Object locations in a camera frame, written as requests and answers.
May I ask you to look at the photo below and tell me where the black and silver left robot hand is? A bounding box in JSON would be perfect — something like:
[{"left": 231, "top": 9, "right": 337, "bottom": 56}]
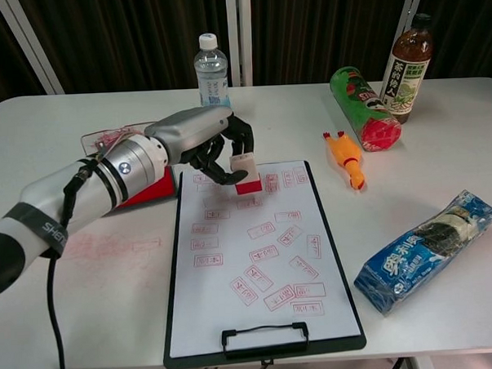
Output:
[{"left": 142, "top": 104, "right": 257, "bottom": 189}]

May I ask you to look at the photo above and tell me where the white and red stamp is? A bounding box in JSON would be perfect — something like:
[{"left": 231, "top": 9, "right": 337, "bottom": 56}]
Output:
[{"left": 228, "top": 151, "right": 264, "bottom": 197}]

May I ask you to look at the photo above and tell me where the green Pringles can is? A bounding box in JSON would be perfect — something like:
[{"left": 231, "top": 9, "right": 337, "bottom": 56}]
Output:
[{"left": 327, "top": 64, "right": 405, "bottom": 154}]

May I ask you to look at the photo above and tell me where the blue Oreo cookie package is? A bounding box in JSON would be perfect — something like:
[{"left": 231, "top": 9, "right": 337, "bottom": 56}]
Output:
[{"left": 348, "top": 188, "right": 492, "bottom": 318}]

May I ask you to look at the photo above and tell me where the brown tea bottle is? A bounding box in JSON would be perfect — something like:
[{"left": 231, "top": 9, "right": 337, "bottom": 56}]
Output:
[{"left": 376, "top": 12, "right": 437, "bottom": 127}]

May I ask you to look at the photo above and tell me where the clear water bottle white cap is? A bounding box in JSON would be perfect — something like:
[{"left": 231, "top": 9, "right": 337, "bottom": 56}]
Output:
[{"left": 191, "top": 32, "right": 233, "bottom": 114}]

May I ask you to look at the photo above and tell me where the yellow rubber chicken toy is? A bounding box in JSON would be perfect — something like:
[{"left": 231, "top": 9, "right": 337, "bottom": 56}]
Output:
[{"left": 321, "top": 129, "right": 370, "bottom": 194}]

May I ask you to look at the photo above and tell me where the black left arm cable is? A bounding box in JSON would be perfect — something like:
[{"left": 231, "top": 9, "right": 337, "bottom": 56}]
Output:
[{"left": 41, "top": 169, "right": 95, "bottom": 369}]

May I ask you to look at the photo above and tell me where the black clipboard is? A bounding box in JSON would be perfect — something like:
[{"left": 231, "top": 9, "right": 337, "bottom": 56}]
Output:
[{"left": 153, "top": 157, "right": 369, "bottom": 369}]

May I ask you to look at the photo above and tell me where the red ink pad clear lid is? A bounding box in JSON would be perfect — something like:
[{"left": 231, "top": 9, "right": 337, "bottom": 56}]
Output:
[{"left": 79, "top": 121, "right": 180, "bottom": 219}]

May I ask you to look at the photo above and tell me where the white frame post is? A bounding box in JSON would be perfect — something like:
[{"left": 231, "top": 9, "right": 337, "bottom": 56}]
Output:
[
  {"left": 396, "top": 0, "right": 435, "bottom": 48},
  {"left": 0, "top": 0, "right": 65, "bottom": 98},
  {"left": 224, "top": 0, "right": 256, "bottom": 88}
]

